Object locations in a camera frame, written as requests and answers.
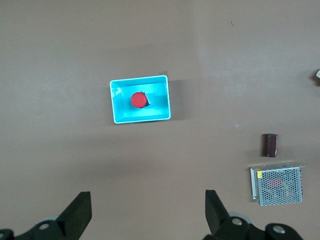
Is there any dark brown cylindrical capacitor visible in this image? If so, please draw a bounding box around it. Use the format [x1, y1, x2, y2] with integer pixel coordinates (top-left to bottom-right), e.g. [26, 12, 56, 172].
[261, 133, 279, 158]

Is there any perforated metal power supply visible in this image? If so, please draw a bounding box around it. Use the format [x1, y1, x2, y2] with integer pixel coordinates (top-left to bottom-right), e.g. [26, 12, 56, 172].
[249, 161, 306, 207]

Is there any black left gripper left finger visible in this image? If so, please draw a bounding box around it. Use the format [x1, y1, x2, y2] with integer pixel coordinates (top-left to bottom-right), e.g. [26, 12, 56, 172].
[0, 191, 93, 240]

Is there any red mushroom push button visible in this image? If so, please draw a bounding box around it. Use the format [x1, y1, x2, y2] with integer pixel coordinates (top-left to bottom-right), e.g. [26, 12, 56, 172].
[130, 91, 151, 110]

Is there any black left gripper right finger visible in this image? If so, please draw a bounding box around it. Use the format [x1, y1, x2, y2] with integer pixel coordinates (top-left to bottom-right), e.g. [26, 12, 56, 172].
[202, 189, 303, 240]

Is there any cyan plastic box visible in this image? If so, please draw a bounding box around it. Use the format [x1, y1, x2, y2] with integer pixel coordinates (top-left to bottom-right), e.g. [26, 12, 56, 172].
[109, 74, 172, 124]

